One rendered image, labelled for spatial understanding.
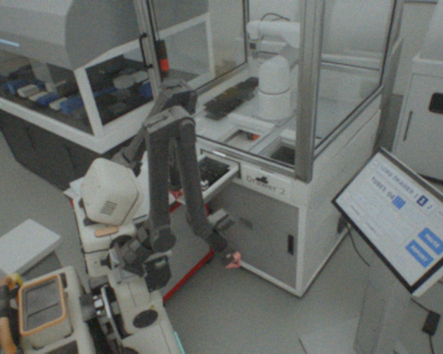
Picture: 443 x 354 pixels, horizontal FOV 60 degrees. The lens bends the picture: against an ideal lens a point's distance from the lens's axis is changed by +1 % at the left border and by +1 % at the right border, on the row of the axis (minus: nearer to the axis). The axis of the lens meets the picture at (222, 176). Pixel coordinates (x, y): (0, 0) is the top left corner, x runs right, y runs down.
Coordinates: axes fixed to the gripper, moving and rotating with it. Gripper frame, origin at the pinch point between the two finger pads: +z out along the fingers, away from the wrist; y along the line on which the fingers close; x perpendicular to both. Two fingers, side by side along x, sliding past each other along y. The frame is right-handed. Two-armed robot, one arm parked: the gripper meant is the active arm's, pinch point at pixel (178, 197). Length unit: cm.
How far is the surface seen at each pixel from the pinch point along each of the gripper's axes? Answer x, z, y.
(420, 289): -111, -7, 2
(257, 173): -23.4, -1.5, 35.4
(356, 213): -80, -10, 23
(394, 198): -92, -21, 27
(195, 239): 15, 54, 19
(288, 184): -42, -2, 35
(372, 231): -89, -10, 17
